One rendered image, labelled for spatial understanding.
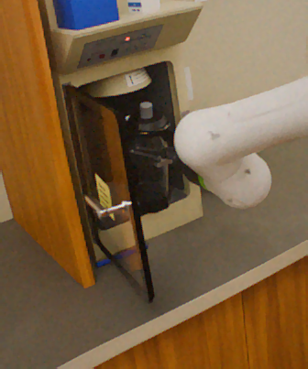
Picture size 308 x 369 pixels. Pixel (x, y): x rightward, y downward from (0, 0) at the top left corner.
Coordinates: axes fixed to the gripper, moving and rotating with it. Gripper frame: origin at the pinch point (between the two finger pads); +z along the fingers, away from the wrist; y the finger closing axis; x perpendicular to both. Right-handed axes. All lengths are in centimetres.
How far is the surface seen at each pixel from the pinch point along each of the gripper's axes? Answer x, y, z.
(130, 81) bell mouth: -13.9, 0.1, 3.9
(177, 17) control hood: -28.4, -7.3, -8.4
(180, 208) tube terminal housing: 21.2, -6.8, 2.1
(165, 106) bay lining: -3.9, -10.0, 7.4
